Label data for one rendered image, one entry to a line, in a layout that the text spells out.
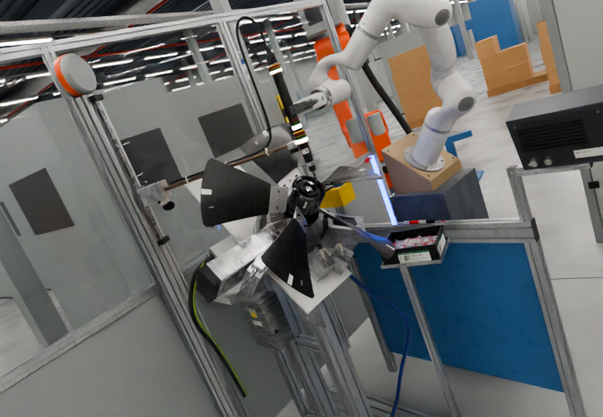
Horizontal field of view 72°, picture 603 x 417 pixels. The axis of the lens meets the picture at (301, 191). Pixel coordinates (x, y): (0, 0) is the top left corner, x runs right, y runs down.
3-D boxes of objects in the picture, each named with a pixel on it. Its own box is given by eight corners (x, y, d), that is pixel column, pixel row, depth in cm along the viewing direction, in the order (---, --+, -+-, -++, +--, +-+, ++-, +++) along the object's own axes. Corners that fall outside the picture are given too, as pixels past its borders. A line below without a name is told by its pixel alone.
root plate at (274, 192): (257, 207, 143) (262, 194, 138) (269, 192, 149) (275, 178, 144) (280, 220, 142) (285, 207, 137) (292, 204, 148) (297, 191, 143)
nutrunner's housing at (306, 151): (307, 173, 150) (259, 47, 140) (309, 170, 153) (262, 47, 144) (317, 169, 149) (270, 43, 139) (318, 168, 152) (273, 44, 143)
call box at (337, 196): (320, 211, 205) (313, 191, 203) (333, 203, 211) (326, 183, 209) (345, 209, 193) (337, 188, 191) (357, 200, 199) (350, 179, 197)
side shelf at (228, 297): (202, 299, 190) (200, 293, 190) (259, 259, 214) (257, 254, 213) (231, 305, 173) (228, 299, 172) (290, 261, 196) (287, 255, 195)
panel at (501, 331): (389, 351, 221) (348, 240, 207) (390, 351, 221) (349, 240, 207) (566, 393, 160) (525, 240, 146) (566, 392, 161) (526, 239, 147)
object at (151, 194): (143, 210, 162) (133, 189, 160) (152, 204, 169) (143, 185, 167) (165, 202, 160) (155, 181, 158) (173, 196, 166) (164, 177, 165)
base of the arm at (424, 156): (420, 143, 205) (433, 110, 193) (451, 164, 195) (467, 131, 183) (395, 153, 195) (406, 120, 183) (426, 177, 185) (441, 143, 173)
